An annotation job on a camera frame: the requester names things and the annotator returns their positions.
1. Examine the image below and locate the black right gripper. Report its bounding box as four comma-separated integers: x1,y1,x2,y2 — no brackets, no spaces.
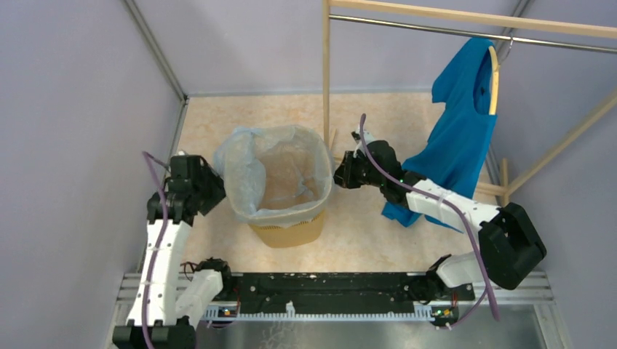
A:
329,151,385,189

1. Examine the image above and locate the yellow plastic trash bin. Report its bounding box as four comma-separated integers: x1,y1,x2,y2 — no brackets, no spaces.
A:
226,126,333,249

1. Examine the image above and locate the light blue plastic trash bag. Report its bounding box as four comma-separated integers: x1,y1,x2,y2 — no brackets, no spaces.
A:
212,124,336,229

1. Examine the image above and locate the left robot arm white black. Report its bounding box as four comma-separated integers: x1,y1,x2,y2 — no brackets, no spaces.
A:
112,153,234,348

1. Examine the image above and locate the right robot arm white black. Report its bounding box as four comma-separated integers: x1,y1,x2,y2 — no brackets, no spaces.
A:
334,140,547,300

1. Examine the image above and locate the blue t-shirt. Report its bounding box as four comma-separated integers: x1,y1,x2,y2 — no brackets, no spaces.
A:
381,37,498,234

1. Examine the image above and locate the wooden clothes hanger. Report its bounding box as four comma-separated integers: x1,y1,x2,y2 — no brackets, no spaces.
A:
487,35,514,116

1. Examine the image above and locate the wooden clothes rack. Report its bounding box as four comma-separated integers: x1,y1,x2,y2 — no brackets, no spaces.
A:
321,1,616,203

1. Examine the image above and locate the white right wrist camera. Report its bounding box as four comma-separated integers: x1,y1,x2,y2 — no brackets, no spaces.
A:
351,129,376,158

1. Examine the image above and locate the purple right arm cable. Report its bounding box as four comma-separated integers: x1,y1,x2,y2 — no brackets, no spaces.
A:
358,113,502,330

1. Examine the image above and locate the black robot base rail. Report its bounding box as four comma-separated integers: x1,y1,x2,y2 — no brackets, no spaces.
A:
215,273,475,315

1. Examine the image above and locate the white slotted cable duct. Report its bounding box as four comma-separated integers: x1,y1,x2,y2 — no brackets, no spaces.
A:
201,302,458,324

